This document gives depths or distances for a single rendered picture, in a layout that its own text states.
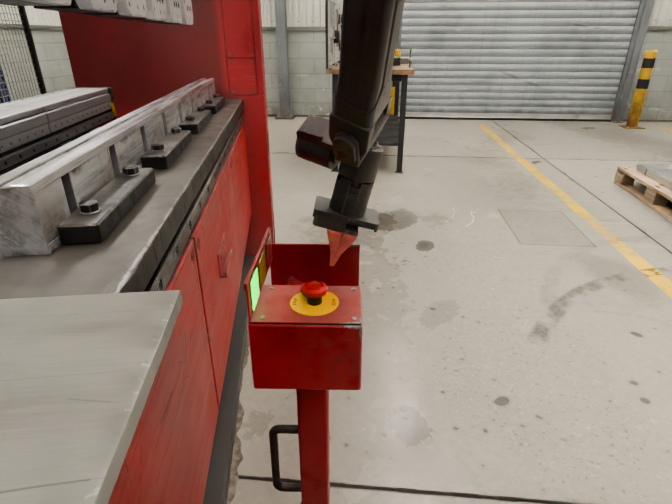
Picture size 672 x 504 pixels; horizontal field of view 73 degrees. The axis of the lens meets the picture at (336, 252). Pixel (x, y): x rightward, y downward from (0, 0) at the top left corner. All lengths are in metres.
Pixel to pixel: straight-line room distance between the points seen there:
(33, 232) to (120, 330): 0.45
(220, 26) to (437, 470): 1.96
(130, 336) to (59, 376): 0.03
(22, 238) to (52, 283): 0.11
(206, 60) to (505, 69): 5.83
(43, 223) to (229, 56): 1.72
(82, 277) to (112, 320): 0.36
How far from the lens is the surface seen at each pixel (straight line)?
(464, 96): 7.52
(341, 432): 1.55
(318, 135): 0.67
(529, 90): 7.73
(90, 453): 0.19
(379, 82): 0.54
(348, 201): 0.68
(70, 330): 0.26
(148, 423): 0.68
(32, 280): 0.64
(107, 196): 0.81
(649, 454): 1.76
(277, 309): 0.66
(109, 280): 0.59
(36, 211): 0.68
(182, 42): 2.34
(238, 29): 2.31
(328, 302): 0.67
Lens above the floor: 1.13
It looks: 25 degrees down
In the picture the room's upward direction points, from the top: straight up
